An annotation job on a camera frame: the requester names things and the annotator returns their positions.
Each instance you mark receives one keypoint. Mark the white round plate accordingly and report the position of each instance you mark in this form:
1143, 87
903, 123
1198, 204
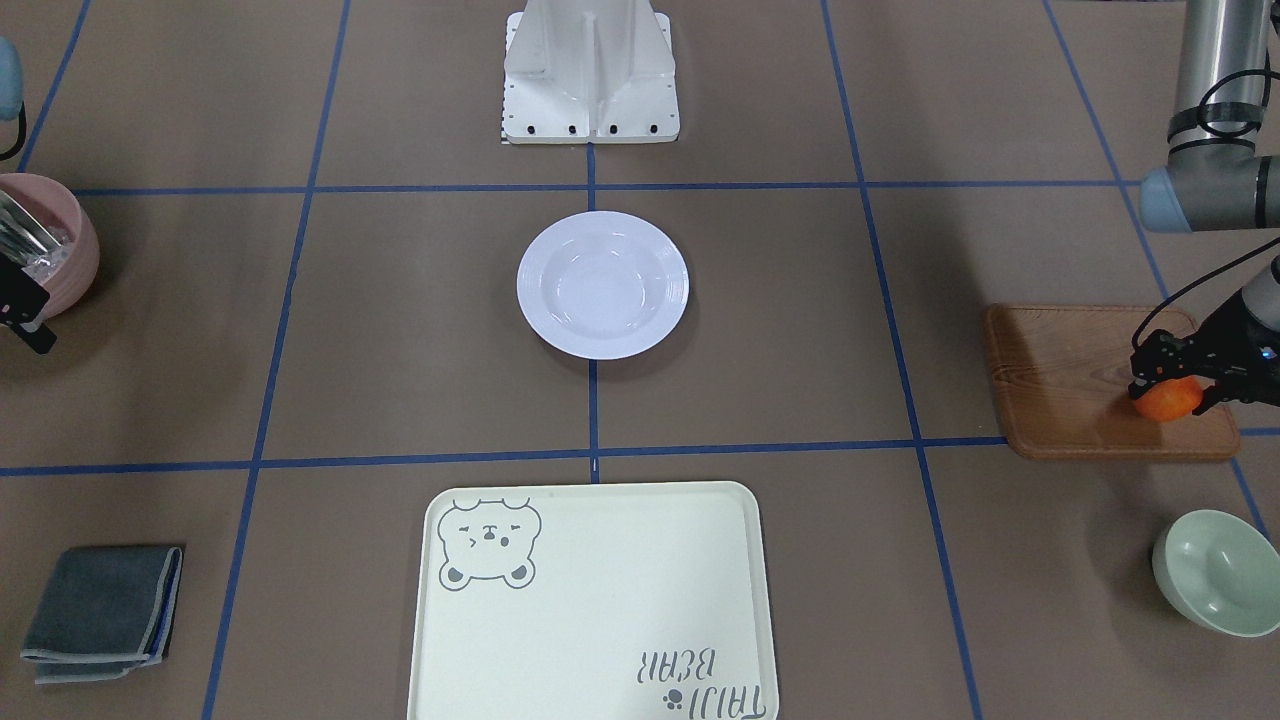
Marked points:
603, 285

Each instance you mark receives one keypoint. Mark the metal scoop in bowl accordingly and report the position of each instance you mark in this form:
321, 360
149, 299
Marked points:
25, 241

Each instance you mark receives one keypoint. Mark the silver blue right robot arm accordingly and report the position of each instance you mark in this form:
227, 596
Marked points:
13, 105

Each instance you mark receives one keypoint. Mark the light green bowl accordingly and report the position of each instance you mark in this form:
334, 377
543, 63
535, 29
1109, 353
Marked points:
1219, 572

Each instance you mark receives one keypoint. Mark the cream bear print tray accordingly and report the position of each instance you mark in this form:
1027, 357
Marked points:
594, 601

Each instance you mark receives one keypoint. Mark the folded grey cloth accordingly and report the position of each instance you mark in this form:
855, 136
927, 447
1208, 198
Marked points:
105, 612

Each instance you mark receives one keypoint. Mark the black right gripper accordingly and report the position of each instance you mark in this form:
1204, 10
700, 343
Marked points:
20, 300

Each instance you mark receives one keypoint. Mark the orange mandarin fruit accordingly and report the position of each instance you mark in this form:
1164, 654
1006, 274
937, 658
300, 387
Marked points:
1170, 400

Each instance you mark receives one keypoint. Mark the wooden cutting board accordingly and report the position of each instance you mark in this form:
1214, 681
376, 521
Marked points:
1060, 374

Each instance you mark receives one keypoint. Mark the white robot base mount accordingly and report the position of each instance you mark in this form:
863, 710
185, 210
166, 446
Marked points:
589, 72

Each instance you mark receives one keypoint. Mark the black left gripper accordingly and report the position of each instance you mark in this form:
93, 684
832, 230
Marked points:
1222, 352

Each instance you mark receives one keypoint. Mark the pink bowl with ice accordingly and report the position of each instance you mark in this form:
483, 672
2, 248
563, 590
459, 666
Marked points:
71, 275

